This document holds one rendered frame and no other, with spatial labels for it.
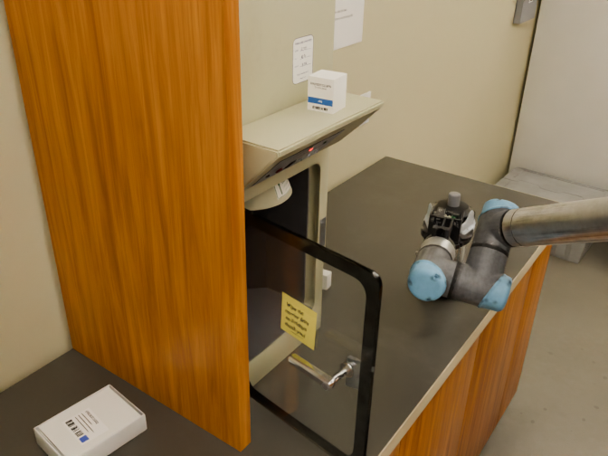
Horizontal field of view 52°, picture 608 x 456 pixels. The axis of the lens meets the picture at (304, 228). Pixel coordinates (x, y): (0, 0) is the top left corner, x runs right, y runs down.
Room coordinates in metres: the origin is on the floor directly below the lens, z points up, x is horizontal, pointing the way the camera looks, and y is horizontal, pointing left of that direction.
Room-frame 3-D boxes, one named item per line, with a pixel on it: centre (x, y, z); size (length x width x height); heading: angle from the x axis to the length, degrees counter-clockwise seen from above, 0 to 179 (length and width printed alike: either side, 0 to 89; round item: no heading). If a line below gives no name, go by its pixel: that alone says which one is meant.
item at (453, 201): (1.36, -0.36, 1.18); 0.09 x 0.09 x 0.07
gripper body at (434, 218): (1.22, -0.31, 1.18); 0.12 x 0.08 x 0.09; 160
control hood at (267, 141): (1.02, 0.00, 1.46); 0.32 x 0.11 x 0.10; 145
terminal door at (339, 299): (0.82, 0.00, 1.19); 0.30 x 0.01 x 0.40; 47
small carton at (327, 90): (1.07, -0.03, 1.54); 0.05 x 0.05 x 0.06; 62
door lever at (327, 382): (0.75, -0.03, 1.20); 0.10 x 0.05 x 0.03; 47
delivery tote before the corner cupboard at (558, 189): (3.32, -1.44, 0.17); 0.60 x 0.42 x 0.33; 53
